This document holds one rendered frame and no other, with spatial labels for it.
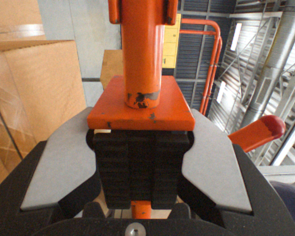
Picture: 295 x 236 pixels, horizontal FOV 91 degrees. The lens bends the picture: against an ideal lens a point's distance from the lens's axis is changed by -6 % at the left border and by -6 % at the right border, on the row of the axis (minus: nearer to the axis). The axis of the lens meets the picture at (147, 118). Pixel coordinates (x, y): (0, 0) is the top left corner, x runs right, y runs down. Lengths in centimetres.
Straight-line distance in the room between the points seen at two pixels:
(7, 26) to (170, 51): 698
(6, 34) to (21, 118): 65
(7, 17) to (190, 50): 1058
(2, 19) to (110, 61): 115
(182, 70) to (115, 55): 958
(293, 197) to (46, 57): 44
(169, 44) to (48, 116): 730
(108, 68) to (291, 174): 235
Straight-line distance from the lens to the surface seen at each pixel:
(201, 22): 796
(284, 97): 293
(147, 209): 17
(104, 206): 18
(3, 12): 85
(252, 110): 638
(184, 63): 1117
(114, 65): 174
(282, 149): 294
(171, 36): 744
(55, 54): 27
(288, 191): 38
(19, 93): 20
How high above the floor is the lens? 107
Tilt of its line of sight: 1 degrees up
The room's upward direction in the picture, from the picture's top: 91 degrees clockwise
